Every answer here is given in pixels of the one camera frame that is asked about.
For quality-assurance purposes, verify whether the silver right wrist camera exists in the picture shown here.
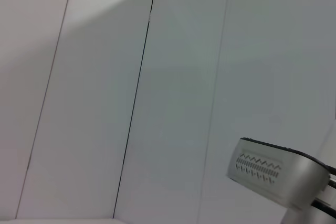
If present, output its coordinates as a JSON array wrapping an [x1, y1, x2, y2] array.
[[226, 137, 336, 209]]

